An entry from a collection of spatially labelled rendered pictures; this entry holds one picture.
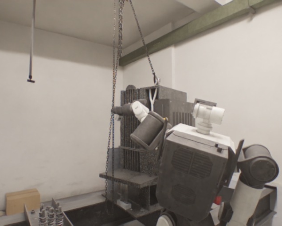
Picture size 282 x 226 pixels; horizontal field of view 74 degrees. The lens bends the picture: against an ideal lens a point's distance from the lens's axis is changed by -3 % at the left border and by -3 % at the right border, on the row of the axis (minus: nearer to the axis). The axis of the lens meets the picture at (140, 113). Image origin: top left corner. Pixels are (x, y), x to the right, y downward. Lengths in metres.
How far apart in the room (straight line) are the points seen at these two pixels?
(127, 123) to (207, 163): 1.17
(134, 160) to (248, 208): 1.09
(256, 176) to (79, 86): 3.37
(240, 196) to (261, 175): 0.14
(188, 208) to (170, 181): 0.12
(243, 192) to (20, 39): 3.57
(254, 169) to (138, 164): 1.12
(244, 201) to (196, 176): 0.26
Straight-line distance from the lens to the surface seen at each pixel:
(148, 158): 1.60
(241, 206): 0.87
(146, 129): 0.81
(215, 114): 0.78
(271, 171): 0.76
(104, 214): 1.90
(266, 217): 2.31
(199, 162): 0.64
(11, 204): 3.34
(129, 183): 1.45
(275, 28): 2.46
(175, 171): 0.67
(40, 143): 3.56
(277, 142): 2.29
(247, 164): 0.75
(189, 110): 1.68
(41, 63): 3.68
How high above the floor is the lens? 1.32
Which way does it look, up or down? 3 degrees up
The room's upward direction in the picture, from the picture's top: straight up
